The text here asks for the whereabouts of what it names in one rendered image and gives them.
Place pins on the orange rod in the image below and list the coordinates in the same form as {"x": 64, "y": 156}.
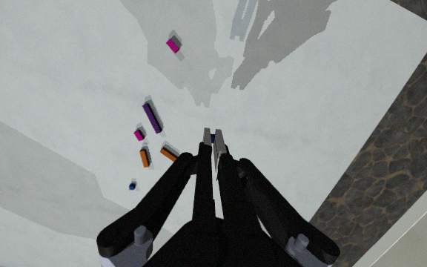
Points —
{"x": 168, "y": 154}
{"x": 144, "y": 157}

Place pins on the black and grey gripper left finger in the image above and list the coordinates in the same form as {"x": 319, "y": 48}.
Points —
{"x": 128, "y": 241}

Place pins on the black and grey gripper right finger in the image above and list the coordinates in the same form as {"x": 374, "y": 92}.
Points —
{"x": 244, "y": 189}

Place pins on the short magenta rod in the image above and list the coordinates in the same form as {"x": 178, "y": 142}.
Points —
{"x": 172, "y": 45}
{"x": 139, "y": 135}

